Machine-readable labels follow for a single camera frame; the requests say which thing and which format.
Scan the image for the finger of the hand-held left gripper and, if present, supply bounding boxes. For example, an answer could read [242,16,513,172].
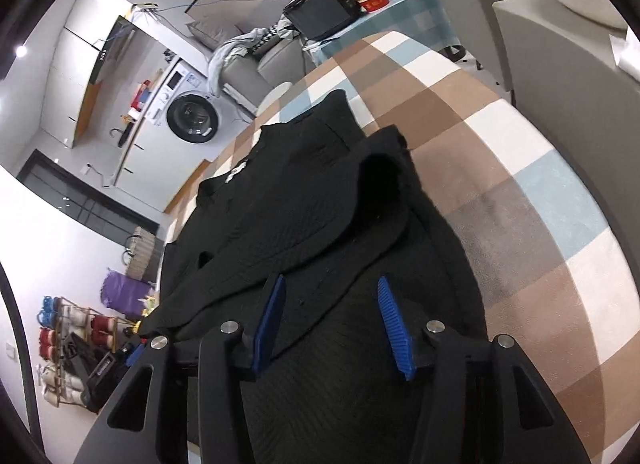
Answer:
[125,341,151,370]

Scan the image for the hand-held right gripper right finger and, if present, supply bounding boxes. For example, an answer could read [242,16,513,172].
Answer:
[376,275,593,464]

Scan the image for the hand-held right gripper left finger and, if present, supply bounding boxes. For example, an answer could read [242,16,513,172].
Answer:
[72,274,288,464]

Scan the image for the black knit shirt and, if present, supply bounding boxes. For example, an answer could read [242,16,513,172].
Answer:
[137,89,488,464]

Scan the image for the rows of shoes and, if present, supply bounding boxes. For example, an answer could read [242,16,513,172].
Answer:
[36,297,126,405]

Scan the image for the wooden shoe rack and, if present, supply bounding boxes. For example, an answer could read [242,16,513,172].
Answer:
[35,294,146,407]

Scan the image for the purple bag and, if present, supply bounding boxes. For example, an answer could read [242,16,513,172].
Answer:
[100,269,156,320]

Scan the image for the woven basket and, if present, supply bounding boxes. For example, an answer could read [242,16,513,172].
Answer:
[122,227,166,282]

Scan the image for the dark door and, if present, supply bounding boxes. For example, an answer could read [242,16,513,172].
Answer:
[17,149,161,247]

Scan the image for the white base cabinets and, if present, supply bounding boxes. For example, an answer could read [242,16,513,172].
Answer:
[107,117,206,190]

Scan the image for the white washing machine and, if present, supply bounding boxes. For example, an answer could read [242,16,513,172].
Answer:
[150,57,223,145]

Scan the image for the white stool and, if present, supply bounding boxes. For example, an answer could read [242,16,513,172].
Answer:
[256,82,293,117]

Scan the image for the grey sofa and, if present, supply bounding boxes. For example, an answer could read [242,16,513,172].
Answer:
[187,19,321,117]

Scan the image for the red container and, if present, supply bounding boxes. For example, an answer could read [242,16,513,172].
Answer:
[129,80,153,117]

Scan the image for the light grey cloth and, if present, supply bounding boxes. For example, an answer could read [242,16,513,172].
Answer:
[207,27,271,95]

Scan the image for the checkered pillow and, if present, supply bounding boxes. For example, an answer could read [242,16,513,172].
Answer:
[252,22,293,52]

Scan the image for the grey cushion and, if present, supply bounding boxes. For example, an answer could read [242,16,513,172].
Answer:
[186,19,236,50]

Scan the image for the grey cabinet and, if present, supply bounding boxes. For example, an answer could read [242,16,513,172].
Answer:
[417,0,556,90]
[492,0,640,155]

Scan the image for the range hood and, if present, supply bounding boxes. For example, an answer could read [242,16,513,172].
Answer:
[90,14,137,88]

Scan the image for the small table with checked cloth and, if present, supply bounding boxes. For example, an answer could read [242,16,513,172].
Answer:
[302,0,463,65]

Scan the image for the black cooker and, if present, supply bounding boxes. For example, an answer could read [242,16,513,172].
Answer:
[282,0,363,41]

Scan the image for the white folded cloth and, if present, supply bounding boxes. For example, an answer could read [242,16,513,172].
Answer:
[610,27,640,82]

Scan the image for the white wall cabinets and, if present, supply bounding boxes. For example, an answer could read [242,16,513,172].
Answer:
[40,0,126,147]

